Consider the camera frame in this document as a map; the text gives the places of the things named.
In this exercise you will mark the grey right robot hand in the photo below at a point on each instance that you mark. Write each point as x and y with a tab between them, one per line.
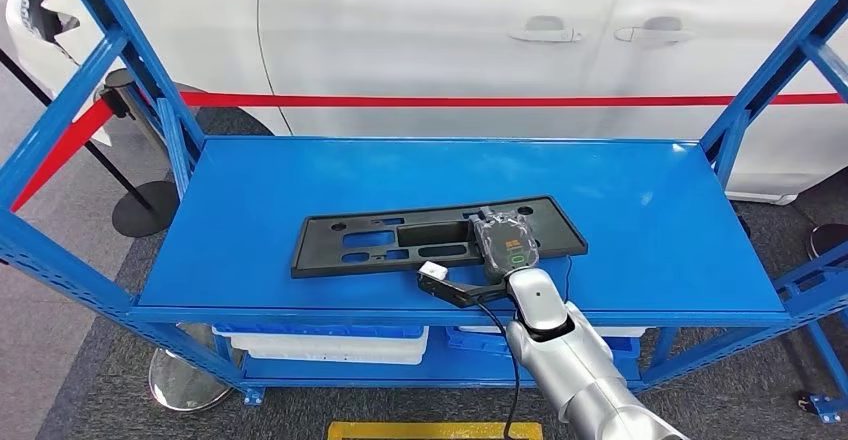
507	245

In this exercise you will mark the black plastic plate frame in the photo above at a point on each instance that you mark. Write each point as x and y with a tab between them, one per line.
563	238

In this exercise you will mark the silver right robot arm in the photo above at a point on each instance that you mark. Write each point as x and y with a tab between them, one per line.
583	371

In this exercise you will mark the blue metal shelf rack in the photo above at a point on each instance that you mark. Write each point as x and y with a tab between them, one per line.
265	225

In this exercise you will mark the blue wheeled shelf cart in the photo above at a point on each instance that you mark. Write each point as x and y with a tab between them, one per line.
828	407

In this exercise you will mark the blue plastic crate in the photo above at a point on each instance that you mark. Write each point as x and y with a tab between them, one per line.
477	343
318	331

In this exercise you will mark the red barrier belt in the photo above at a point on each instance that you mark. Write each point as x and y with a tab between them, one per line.
66	152
464	100

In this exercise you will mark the white car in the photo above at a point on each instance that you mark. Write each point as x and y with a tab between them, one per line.
430	39

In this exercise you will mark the dark round stanchion base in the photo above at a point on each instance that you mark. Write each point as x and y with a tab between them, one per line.
828	241

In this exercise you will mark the thin black pole stand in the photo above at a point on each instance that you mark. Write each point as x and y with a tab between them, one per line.
142	212

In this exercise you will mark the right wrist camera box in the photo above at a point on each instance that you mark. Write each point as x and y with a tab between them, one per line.
457	291

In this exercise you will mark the chrome base stanchion post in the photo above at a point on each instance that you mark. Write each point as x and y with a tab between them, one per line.
185	384

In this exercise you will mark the black topped stanchion post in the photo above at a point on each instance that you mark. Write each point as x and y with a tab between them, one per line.
119	80

